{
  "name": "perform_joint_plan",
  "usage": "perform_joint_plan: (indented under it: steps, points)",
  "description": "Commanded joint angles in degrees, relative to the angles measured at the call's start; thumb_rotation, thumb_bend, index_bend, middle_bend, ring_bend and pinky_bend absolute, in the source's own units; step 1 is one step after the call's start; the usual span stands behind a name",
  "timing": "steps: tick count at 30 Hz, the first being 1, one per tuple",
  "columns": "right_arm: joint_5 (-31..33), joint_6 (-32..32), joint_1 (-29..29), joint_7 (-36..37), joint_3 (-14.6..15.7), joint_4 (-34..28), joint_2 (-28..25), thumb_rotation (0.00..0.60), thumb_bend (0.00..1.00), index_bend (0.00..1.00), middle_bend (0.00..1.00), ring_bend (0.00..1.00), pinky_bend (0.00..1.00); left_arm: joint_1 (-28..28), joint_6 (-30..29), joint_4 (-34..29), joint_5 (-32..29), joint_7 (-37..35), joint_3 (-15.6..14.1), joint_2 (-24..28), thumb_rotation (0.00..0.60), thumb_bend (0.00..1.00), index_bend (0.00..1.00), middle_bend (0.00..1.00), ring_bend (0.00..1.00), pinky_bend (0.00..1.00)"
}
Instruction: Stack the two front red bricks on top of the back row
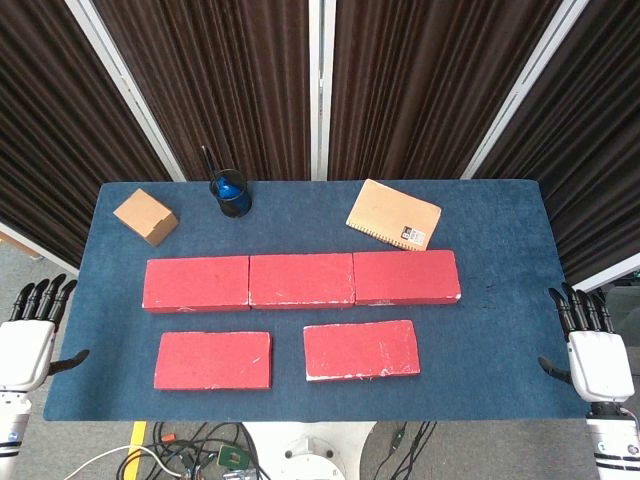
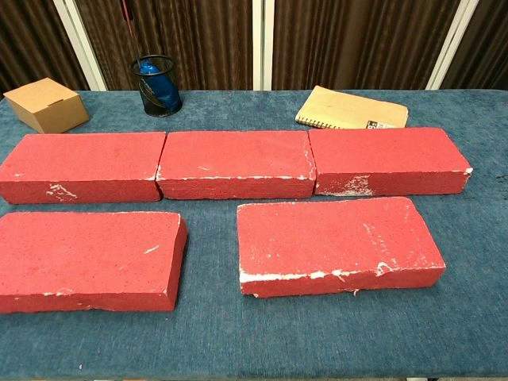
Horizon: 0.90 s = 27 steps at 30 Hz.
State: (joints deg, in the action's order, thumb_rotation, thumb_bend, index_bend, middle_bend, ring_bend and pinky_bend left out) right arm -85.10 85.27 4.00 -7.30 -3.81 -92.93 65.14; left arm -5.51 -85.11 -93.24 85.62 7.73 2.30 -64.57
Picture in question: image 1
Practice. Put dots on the brown pleated partition screen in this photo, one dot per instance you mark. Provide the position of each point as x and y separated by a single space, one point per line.
600 150
215 75
425 75
45 125

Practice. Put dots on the kraft spiral notebook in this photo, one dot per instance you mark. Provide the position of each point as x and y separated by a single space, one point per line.
392 212

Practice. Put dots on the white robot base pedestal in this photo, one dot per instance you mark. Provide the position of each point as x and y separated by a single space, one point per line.
310 450

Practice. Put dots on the brown cardboard box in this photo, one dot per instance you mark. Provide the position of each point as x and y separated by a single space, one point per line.
142 212

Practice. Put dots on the yellow floor tape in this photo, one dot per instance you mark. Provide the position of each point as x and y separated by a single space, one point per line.
136 440

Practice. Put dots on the robot right five-finger hand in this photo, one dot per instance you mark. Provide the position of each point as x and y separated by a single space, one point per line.
600 362

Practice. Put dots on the robot left five-finger hand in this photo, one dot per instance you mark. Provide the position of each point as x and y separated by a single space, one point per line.
25 352

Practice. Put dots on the robot left white arm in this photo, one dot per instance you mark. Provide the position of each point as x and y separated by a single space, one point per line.
11 422

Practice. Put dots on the blue object in cup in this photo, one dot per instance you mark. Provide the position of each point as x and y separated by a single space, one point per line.
227 190

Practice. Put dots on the red brick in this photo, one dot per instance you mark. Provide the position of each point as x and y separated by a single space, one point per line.
212 360
300 277
360 350
195 282
405 275

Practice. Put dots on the thin black pen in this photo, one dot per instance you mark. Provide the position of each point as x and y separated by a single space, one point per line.
207 160

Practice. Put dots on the green circuit board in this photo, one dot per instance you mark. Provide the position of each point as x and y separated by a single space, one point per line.
232 456

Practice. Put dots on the black mesh pen cup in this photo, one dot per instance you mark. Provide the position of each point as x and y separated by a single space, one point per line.
235 209

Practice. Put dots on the blue table cloth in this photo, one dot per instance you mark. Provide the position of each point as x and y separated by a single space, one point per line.
500 350

